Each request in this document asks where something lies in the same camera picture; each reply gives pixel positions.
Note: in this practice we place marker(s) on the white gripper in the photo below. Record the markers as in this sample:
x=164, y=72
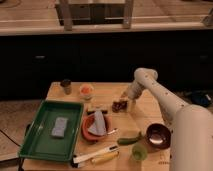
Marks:
x=129, y=96

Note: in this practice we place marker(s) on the dark purple grapes bunch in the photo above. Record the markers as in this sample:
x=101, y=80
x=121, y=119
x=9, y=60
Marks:
x=119, y=106

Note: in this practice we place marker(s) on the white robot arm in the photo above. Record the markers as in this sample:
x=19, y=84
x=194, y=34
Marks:
x=191, y=146

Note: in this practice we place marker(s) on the metal spoon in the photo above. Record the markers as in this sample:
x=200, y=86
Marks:
x=113, y=131

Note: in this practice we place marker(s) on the orange lidded clear cup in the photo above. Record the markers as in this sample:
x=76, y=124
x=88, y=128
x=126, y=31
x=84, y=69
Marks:
x=86, y=91

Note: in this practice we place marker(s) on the dark brown bowl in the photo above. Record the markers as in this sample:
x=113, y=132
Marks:
x=158, y=136

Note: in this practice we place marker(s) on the green cucumber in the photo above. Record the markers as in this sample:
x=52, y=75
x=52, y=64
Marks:
x=129, y=141

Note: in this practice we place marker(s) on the grey folded cloth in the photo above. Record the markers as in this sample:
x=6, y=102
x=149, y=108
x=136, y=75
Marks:
x=98, y=127

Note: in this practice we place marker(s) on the orange plate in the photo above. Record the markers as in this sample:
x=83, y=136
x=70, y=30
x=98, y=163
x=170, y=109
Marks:
x=87, y=122

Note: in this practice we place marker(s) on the green plastic cup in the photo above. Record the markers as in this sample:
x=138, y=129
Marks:
x=139, y=152

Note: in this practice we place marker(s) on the yellow corn cob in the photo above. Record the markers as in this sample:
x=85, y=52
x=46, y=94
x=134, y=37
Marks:
x=105, y=157

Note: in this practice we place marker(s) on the grey sponge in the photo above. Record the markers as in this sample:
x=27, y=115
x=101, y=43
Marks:
x=59, y=128

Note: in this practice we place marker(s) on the green plastic tray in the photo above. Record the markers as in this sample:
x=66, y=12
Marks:
x=39, y=143

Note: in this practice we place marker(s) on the wooden stool frame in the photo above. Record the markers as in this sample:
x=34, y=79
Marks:
x=72, y=13

